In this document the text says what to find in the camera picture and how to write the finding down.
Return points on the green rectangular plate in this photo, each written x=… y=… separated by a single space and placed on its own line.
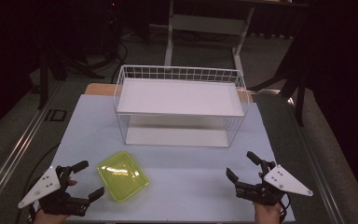
x=122 y=175

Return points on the person's left hand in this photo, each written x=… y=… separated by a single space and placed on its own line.
x=49 y=219

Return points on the dark stand legs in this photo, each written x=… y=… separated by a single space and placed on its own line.
x=300 y=102

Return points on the white metal desk frame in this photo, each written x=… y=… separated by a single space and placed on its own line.
x=208 y=25

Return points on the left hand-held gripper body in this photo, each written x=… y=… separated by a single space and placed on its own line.
x=48 y=185

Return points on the pale blue table mat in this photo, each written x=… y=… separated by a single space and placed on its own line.
x=183 y=174

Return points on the black rectangular floor marker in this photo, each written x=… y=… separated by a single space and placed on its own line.
x=55 y=115

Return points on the person's right hand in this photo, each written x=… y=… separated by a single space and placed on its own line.
x=268 y=214

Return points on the aluminium floor rail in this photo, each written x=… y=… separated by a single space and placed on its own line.
x=14 y=152
x=319 y=174

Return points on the black metal stand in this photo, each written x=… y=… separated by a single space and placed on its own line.
x=43 y=81

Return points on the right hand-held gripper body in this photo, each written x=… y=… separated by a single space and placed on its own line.
x=284 y=182

